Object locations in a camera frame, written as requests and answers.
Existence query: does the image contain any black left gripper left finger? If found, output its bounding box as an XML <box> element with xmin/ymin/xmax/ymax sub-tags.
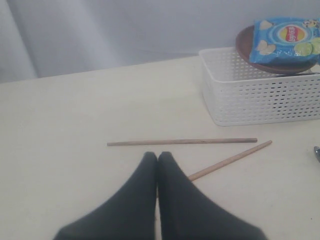
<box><xmin>55</xmin><ymin>152</ymin><xmax>158</xmax><ymax>240</ymax></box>

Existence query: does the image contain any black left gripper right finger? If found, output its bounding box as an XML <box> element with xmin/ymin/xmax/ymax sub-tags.
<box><xmin>157</xmin><ymin>151</ymin><xmax>267</xmax><ymax>240</ymax></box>

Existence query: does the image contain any wooden chopstick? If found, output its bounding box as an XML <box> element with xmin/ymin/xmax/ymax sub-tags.
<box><xmin>188</xmin><ymin>140</ymin><xmax>273</xmax><ymax>181</ymax></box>
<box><xmin>106</xmin><ymin>138</ymin><xmax>258</xmax><ymax>147</ymax></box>

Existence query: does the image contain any white perforated plastic basket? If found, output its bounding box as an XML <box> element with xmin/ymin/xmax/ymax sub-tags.
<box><xmin>199</xmin><ymin>47</ymin><xmax>320</xmax><ymax>127</ymax></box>

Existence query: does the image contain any silver table knife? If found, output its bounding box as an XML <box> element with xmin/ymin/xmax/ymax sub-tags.
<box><xmin>313</xmin><ymin>146</ymin><xmax>320</xmax><ymax>162</ymax></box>

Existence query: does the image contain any brown wooden plate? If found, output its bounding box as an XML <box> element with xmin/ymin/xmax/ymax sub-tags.
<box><xmin>235</xmin><ymin>25</ymin><xmax>316</xmax><ymax>75</ymax></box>

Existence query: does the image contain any blue chips bag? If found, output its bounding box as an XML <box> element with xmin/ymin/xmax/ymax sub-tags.
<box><xmin>249</xmin><ymin>17</ymin><xmax>320</xmax><ymax>65</ymax></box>

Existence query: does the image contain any dark foil packet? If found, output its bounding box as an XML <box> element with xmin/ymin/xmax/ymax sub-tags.
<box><xmin>279</xmin><ymin>71</ymin><xmax>320</xmax><ymax>77</ymax></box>

